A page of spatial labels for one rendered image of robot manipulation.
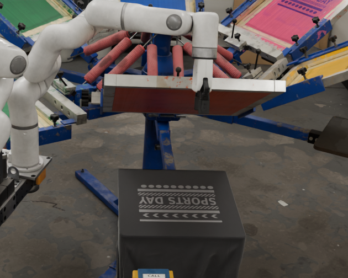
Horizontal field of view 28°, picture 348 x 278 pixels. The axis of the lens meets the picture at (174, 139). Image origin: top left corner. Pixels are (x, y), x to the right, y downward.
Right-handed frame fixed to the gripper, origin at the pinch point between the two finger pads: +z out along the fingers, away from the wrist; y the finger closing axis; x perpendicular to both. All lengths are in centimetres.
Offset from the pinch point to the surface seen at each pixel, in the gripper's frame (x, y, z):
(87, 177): -38, -243, 76
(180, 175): 3, -69, 35
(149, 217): -11, -38, 45
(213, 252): 11, -30, 55
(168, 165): -1, -84, 34
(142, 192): -13, -55, 39
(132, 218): -18, -37, 45
